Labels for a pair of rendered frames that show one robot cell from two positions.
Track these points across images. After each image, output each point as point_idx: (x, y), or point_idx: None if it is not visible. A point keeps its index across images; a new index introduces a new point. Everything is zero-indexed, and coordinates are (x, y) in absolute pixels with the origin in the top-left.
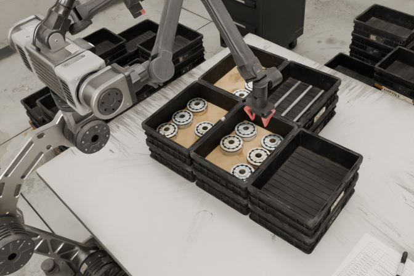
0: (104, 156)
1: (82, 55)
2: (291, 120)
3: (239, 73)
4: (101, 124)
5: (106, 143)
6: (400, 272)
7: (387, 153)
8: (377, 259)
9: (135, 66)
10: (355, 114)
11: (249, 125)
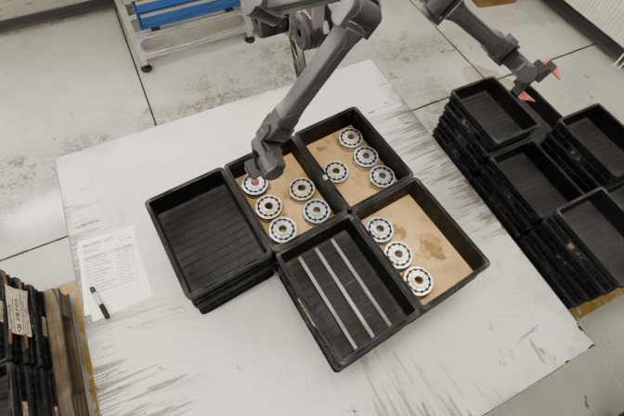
0: (366, 106)
1: None
2: (288, 248)
3: (439, 252)
4: (303, 30)
5: (302, 49)
6: (94, 295)
7: (234, 398)
8: (121, 287)
9: None
10: (323, 403)
11: (318, 214)
